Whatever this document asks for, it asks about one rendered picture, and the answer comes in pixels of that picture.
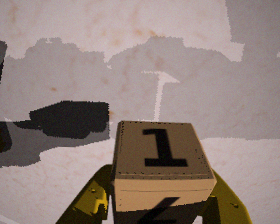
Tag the brown calendar cube with number 1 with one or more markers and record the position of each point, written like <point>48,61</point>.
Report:
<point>160,173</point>

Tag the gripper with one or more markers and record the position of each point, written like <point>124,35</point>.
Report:
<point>90,206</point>

